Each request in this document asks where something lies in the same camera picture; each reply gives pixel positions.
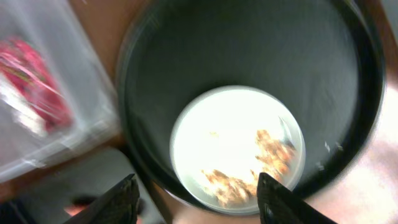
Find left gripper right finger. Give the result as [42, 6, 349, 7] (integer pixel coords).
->
[257, 172, 336, 224]

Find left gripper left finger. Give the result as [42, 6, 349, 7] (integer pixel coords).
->
[65, 174, 140, 224]

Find rice and nut scraps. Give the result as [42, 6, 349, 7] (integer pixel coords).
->
[201, 129, 295, 207]

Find grey plate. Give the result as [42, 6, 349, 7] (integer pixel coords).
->
[170, 86, 305, 215]

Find red snack wrapper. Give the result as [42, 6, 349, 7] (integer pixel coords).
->
[1, 39, 72, 135]

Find orange carrot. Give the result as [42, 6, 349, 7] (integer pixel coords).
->
[64, 205, 86, 217]

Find white tissue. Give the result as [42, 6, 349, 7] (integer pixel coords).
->
[1, 76, 47, 138]

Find black rectangular tray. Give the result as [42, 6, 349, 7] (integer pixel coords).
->
[1, 149, 170, 223]

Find clear plastic storage bin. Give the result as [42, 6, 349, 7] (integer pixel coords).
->
[1, 1, 119, 182]

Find round black tray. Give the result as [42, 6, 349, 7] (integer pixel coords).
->
[117, 0, 385, 207]

